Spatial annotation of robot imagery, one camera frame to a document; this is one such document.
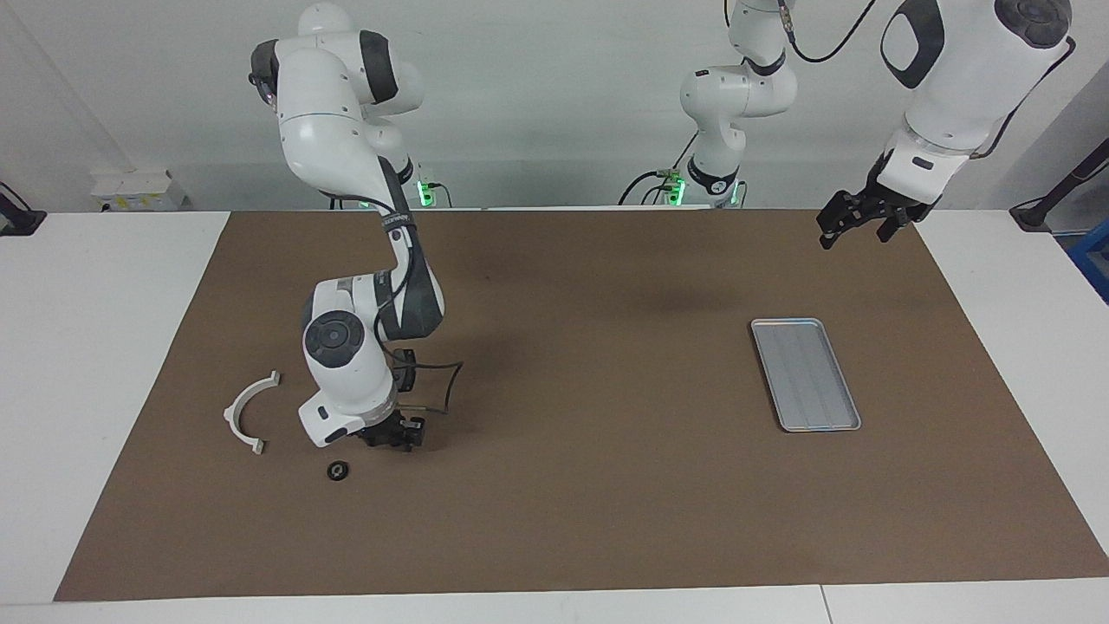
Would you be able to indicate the brown table mat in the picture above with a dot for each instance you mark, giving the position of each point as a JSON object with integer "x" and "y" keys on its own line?
{"x": 606, "y": 503}

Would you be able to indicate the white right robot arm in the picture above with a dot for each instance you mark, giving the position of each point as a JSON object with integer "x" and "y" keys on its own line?
{"x": 346, "y": 364}

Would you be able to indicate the white curved plastic bracket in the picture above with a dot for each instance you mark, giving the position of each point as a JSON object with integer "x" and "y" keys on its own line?
{"x": 230, "y": 414}

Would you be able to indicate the white box with yellow labels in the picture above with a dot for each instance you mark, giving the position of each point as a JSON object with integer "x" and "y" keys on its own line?
{"x": 139, "y": 186}

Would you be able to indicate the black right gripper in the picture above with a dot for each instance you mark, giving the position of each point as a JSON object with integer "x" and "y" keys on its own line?
{"x": 398, "y": 426}

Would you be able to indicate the large black bearing gear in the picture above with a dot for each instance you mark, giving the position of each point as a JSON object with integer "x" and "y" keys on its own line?
{"x": 338, "y": 471}

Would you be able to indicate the blue crate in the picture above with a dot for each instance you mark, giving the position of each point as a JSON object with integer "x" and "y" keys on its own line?
{"x": 1093, "y": 260}

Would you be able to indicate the black stand with pole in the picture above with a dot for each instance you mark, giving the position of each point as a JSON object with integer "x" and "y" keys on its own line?
{"x": 1035, "y": 212}

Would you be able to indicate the silver metal tray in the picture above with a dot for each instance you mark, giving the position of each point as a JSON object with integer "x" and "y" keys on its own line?
{"x": 806, "y": 377}

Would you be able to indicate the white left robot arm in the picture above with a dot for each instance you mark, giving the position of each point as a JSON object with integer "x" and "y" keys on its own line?
{"x": 962, "y": 78}

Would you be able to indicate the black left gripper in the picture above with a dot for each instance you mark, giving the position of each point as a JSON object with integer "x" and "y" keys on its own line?
{"x": 875, "y": 206}

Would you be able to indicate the rectangular dark brake pad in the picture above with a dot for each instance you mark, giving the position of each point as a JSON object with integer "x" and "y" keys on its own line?
{"x": 405, "y": 357}

